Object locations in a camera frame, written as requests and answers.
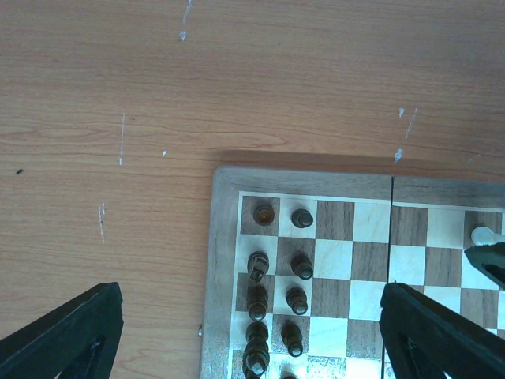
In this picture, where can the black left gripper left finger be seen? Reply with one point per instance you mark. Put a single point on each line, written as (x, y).
(79, 339)

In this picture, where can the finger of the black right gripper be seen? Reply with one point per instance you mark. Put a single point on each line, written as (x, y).
(489, 260)

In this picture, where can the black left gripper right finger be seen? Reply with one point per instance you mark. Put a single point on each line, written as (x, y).
(424, 339)

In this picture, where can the white rook piece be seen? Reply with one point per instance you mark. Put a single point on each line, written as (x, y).
(484, 236)

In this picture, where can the wooden chess board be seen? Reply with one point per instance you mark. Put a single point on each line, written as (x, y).
(368, 230)

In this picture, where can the dark pawn piece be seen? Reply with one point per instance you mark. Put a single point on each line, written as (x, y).
(301, 218)
(302, 266)
(292, 339)
(296, 299)

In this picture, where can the dark queen piece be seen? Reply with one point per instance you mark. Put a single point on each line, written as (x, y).
(256, 357)

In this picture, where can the dark bishop piece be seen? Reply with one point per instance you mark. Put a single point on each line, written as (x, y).
(257, 302)

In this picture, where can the dark knight piece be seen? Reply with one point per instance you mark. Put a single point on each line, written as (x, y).
(257, 265)

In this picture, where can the dark rook piece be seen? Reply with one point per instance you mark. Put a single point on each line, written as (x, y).
(264, 215)

